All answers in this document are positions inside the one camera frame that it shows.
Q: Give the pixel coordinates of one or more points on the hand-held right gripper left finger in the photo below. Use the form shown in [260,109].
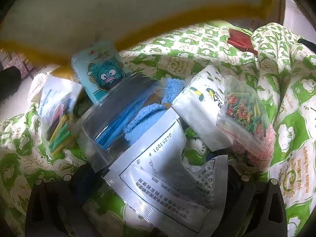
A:
[86,185]

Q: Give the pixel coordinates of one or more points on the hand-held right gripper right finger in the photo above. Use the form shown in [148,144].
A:
[237,187]

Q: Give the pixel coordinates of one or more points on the pink fluffy scrunchie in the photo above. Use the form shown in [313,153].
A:
[267,140]

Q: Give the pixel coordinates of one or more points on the clear bag of coloured sticks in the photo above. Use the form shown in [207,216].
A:
[60,126]

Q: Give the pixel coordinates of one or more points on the white printed foil pouch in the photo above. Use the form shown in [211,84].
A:
[158,167]

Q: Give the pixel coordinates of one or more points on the bag of colourful tubes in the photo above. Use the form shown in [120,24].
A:
[242,111]

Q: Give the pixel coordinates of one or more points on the blue terry towel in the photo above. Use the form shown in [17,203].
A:
[145,121]

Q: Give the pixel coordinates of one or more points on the white lemon print tissue pack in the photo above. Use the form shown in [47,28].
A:
[197,108]

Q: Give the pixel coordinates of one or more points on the blue cartoon tissue pack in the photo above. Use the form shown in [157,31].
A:
[103,66]

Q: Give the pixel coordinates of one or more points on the yellow-taped white cardboard box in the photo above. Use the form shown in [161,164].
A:
[98,12]

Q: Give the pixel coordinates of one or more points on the green white printed blanket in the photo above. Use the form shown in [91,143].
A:
[284,91]

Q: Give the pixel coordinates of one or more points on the red booklet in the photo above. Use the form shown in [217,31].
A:
[239,39]

